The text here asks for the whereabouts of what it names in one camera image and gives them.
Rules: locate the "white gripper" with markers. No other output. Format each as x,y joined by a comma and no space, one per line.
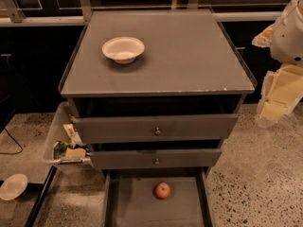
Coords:
288,37

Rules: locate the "red apple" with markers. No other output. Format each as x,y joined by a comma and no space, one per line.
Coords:
162,190

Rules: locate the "grey drawer cabinet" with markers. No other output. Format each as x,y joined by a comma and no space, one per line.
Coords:
186,53

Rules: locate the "white bowl on counter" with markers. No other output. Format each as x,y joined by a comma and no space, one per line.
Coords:
123,50

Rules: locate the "grey top drawer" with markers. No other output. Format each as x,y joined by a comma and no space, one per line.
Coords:
155,128

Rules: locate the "grey drawer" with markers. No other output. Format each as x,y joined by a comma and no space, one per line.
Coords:
164,158
155,128
130,200

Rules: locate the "grey middle drawer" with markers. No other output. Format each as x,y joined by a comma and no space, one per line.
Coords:
164,158

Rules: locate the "grey bottom drawer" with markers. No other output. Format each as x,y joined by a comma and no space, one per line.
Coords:
130,200

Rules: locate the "yellow sponge in bin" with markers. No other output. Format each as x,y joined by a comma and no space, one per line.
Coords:
75,153

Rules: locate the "clear plastic bin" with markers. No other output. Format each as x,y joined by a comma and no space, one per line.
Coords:
57,138

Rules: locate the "black floor bar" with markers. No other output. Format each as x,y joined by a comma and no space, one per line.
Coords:
41,196

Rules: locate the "white plate on floor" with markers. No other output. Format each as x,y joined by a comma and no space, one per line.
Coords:
13,187

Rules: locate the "metal railing frame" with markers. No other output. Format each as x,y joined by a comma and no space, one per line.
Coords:
78,12

